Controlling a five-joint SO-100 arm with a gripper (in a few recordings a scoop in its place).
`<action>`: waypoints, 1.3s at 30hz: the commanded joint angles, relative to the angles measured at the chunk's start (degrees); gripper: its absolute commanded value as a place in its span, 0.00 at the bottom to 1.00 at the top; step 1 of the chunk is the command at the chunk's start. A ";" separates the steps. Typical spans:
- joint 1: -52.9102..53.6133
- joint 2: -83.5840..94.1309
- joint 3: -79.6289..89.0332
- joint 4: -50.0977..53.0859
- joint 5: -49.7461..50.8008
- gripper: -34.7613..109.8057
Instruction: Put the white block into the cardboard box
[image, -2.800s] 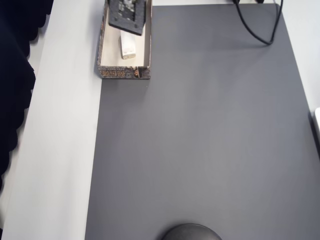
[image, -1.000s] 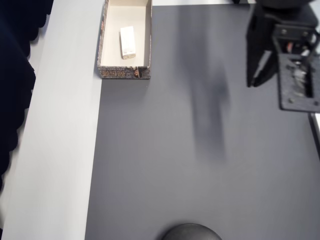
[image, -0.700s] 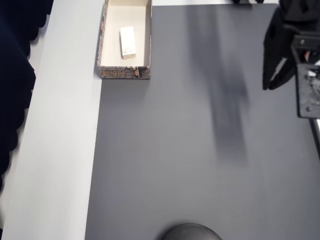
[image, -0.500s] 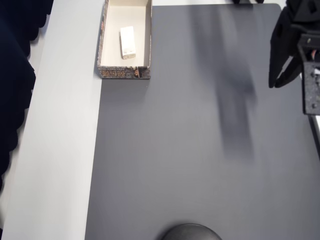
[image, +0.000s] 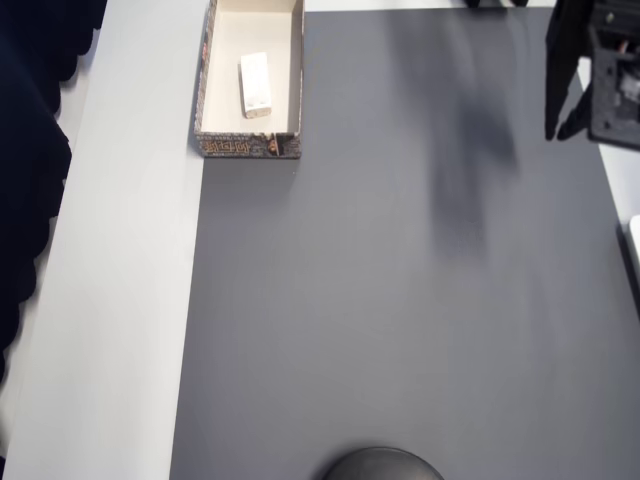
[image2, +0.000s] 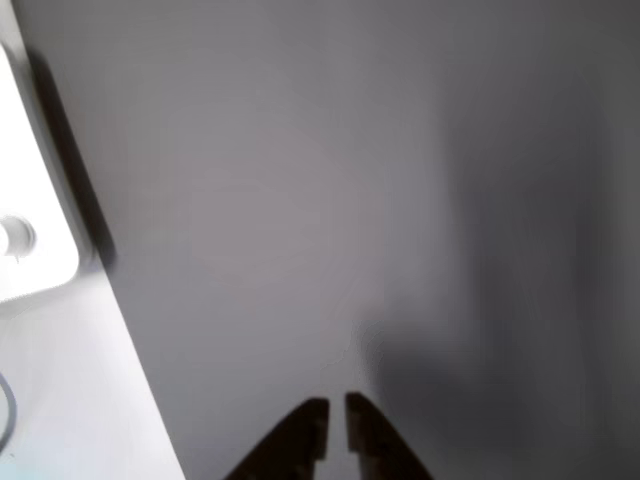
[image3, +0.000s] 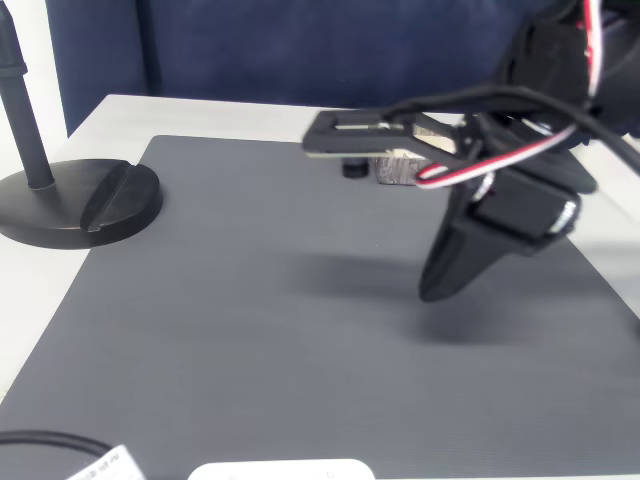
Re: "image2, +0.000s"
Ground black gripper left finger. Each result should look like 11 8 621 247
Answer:
223 396 332 480

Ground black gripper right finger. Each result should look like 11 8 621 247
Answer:
343 391 437 480

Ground grey desk mat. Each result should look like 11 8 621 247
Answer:
9 0 640 480

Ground white flat device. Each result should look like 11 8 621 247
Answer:
0 42 82 304

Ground thin black cable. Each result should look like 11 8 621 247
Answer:
0 371 19 452

